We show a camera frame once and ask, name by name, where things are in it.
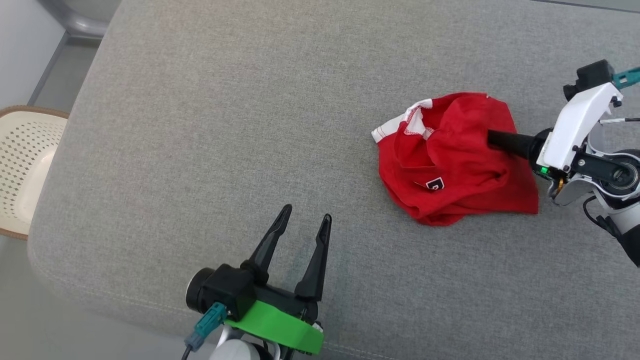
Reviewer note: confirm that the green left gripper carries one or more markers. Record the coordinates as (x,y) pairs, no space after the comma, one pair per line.
(280,325)

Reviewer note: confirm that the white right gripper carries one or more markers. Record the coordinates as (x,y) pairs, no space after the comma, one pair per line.
(575,125)

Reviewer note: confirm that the red shorts with elastic waistband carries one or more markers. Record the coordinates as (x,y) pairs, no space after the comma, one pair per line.
(460,165)

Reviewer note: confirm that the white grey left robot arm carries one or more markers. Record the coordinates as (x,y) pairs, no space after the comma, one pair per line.
(235,351)

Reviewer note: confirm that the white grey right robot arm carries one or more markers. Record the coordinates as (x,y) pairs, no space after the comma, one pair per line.
(627,220)

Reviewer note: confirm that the cream perforated laundry basket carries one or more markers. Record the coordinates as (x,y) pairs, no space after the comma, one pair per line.
(25,170)

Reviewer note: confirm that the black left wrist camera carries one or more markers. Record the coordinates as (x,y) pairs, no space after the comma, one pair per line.
(225,290)

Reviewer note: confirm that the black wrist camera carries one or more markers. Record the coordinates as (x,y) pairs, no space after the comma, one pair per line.
(592,75)
(225,290)

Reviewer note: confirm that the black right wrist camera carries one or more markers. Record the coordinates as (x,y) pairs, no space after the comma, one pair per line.
(592,75)

